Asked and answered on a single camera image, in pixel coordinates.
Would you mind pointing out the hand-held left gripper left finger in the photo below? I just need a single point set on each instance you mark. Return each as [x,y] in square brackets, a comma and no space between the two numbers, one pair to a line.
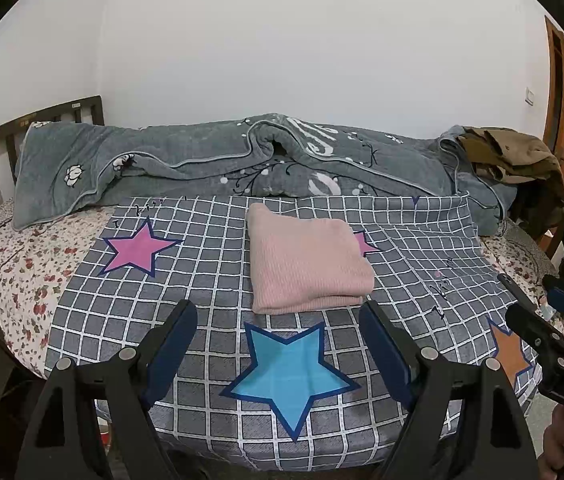
[169,355]

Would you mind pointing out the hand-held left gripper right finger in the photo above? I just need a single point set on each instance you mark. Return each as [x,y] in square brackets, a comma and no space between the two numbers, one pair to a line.
[387,355]

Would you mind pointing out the pink knit sweater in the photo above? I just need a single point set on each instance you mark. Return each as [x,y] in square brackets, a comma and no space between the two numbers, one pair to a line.
[307,260]

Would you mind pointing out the person's right hand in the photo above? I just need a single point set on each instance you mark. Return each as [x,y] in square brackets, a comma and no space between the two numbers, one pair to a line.
[557,440]

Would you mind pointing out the wooden chair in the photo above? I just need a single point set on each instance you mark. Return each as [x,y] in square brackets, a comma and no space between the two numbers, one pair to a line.
[557,240]

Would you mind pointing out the grey checked star blanket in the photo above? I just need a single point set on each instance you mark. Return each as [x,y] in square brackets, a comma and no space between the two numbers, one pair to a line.
[201,280]

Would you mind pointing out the brown jacket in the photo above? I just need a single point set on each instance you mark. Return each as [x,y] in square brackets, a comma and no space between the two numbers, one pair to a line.
[507,155]

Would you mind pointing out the floral bed sheet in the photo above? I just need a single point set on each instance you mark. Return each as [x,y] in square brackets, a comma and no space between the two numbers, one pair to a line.
[21,270]

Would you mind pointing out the grey printed quilt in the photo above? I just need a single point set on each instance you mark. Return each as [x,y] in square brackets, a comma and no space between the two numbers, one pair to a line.
[171,160]

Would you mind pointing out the white wall switch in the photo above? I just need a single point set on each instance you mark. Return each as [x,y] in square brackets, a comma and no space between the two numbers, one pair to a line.
[530,96]

